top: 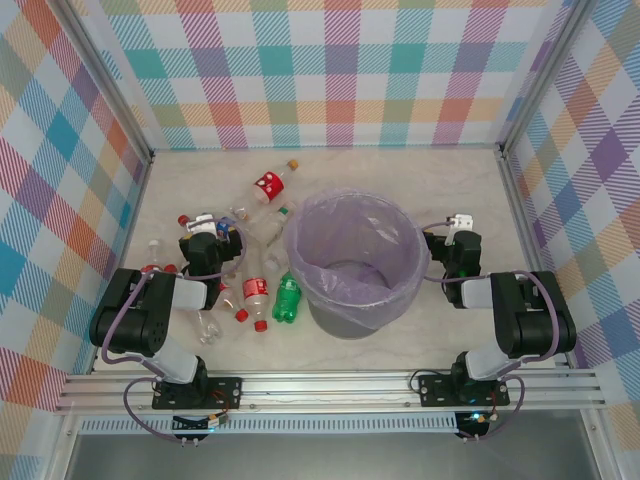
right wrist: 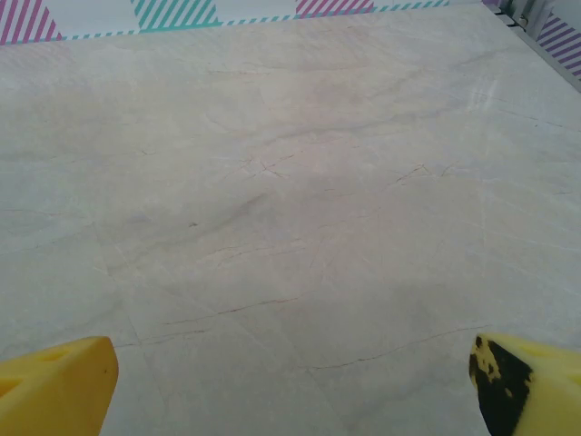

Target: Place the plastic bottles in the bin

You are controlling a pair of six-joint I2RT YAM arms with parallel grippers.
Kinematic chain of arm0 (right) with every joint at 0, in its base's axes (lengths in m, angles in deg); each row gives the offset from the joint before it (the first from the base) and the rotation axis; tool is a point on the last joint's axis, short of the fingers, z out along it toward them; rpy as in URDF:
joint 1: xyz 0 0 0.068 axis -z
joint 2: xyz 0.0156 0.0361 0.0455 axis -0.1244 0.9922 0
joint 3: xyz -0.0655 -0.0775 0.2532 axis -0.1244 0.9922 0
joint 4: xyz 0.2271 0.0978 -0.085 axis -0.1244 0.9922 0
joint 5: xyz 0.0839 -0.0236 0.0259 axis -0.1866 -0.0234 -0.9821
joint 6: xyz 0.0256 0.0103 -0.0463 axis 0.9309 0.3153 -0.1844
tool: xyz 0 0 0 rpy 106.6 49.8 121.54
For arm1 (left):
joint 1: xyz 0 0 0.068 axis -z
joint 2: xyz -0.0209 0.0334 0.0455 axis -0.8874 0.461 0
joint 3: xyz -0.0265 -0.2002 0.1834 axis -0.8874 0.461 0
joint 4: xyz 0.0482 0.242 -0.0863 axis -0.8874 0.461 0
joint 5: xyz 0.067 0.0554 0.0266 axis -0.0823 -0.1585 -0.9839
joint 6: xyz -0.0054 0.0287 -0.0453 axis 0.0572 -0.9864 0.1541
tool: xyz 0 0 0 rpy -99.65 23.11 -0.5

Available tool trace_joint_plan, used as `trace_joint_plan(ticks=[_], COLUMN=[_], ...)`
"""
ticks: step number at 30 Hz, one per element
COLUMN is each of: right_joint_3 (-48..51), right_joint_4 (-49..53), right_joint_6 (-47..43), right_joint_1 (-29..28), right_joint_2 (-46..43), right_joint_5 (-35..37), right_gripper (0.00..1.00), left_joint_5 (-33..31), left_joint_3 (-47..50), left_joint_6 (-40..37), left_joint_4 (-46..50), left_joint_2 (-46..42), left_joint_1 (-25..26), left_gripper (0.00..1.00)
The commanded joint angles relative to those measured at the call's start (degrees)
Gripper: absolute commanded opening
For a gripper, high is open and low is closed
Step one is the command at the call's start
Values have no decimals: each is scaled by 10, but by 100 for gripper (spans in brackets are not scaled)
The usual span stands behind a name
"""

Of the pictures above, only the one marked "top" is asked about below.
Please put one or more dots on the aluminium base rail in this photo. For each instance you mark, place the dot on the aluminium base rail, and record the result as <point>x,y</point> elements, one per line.
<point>325,387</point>

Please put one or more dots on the clear bottle white cap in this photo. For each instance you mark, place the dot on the clear bottle white cap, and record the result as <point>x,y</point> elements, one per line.
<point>156,252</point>

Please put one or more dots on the green plastic bottle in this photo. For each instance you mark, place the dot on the green plastic bottle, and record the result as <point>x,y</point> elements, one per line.
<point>287,300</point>

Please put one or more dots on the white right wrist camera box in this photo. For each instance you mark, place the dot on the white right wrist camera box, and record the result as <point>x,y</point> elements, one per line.
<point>460,225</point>

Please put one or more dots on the clear bottle red cap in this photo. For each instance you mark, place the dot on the clear bottle red cap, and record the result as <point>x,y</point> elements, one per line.
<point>147,270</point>

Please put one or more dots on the aluminium side rail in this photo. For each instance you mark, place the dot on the aluminium side rail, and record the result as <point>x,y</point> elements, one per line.
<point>514,180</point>
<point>132,225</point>

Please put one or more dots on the grey metal sheet panel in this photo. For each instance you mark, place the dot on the grey metal sheet panel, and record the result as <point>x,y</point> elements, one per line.
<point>325,460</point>

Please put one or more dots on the small crumpled clear bottle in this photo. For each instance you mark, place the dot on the small crumpled clear bottle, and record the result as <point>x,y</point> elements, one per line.
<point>241,211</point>

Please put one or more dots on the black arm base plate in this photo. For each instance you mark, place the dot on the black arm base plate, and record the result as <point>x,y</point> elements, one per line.
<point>432,392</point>
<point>232,382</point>

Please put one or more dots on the aluminium frame leg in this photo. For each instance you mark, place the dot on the aluminium frame leg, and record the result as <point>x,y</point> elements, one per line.
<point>597,445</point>
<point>62,450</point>

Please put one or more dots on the clear bottle green cap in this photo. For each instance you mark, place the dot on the clear bottle green cap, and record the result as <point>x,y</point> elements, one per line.
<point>267,227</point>

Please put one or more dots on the aluminium frame post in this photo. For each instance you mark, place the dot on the aluminium frame post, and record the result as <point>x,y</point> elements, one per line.
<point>544,75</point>
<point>107,82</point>

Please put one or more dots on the grey round bin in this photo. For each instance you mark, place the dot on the grey round bin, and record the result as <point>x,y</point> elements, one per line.
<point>350,325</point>

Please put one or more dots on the black connector board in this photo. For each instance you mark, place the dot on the black connector board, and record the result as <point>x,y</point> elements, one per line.
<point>475,422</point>
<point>190,425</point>

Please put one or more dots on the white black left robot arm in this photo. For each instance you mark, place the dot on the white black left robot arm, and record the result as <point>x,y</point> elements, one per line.
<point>155,320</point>

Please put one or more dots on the clear plastic bottle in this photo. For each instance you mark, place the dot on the clear plastic bottle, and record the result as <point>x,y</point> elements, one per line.
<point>210,332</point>

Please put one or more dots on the red mushroom label bottle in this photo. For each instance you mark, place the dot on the red mushroom label bottle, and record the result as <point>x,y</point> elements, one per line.
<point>267,184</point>

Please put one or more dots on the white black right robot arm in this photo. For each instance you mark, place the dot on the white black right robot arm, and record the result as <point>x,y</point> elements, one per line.
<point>525,325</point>

